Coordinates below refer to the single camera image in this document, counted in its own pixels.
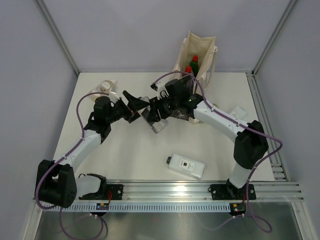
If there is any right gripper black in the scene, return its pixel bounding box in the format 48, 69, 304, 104
147, 94, 180, 123

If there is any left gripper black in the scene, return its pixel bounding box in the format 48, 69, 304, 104
105, 90, 149, 124

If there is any clear rectangular bottle black label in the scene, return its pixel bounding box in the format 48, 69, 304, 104
138, 106, 169, 134

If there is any amber clear soap bottle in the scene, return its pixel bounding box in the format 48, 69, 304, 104
89, 79, 118, 102

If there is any red squeeze bottle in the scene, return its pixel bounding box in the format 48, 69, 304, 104
185, 66, 193, 74

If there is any large white bottle black cap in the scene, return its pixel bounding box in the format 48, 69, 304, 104
166, 154, 206, 180

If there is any green bottle red cap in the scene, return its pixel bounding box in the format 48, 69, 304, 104
189, 55, 200, 77

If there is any small white bottle black cap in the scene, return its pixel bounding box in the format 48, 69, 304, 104
228, 105, 248, 120

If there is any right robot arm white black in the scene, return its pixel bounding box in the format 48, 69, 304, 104
137, 76, 269, 199

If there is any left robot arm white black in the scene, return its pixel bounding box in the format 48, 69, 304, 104
34, 91, 150, 210

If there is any cream canvas tote bag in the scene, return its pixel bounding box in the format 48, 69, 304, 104
172, 30, 219, 125

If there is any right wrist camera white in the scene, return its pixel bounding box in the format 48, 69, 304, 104
150, 82, 169, 100

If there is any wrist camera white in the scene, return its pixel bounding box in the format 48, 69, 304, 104
150, 82, 169, 100
107, 91, 122, 104

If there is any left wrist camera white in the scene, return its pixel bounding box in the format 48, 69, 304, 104
107, 91, 122, 104

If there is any aluminium mounting rail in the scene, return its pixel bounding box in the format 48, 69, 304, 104
32, 178, 305, 202

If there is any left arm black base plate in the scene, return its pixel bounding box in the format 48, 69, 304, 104
78, 183, 124, 201

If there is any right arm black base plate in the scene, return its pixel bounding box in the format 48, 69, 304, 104
208, 182, 257, 201

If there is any white slotted cable duct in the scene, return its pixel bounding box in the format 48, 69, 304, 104
43, 202, 232, 213

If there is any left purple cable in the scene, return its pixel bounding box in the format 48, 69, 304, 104
34, 91, 110, 238

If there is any purple cable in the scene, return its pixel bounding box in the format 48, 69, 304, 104
34, 91, 110, 238
152, 71, 285, 233

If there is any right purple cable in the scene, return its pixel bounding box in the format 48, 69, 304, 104
152, 71, 285, 233

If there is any left aluminium frame post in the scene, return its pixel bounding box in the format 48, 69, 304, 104
34, 0, 81, 77

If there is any aluminium frame post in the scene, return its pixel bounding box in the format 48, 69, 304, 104
251, 0, 299, 77
34, 0, 81, 77

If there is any right aluminium frame post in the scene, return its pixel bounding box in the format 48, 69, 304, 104
251, 0, 299, 77

